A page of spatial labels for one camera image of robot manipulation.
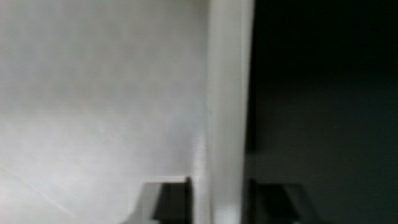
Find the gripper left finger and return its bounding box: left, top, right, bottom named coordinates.
left=120, top=177, right=193, bottom=224

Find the white desk top panel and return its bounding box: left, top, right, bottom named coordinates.
left=0, top=0, right=254, bottom=224

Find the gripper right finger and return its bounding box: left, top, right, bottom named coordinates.
left=247, top=180, right=314, bottom=224

